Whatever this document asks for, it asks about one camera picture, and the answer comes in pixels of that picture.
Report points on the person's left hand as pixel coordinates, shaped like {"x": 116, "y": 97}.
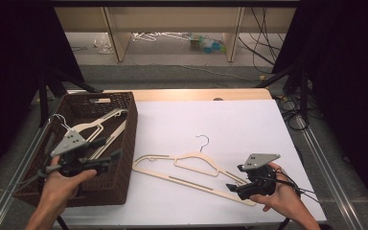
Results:
{"x": 60, "y": 188}

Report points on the clear plastic bag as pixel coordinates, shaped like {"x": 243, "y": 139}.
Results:
{"x": 103, "y": 44}

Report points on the white sheet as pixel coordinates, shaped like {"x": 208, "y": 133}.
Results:
{"x": 252, "y": 127}

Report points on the brown woven basket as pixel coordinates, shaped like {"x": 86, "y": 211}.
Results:
{"x": 121, "y": 179}

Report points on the person's right hand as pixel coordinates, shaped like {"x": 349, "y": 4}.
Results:
{"x": 284, "y": 195}

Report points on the black stand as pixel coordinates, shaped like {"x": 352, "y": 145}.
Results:
{"x": 43, "y": 102}
{"x": 304, "y": 96}

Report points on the beige wooden shelf unit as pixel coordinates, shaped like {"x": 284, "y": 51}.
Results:
{"x": 172, "y": 19}

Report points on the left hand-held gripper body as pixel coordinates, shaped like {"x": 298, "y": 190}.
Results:
{"x": 72, "y": 163}

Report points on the colourful plastic items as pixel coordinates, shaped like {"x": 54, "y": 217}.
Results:
{"x": 209, "y": 44}

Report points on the metal rail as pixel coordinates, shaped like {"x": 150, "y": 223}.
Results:
{"x": 321, "y": 159}
{"x": 35, "y": 140}

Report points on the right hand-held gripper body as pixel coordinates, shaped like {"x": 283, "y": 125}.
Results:
{"x": 262, "y": 179}

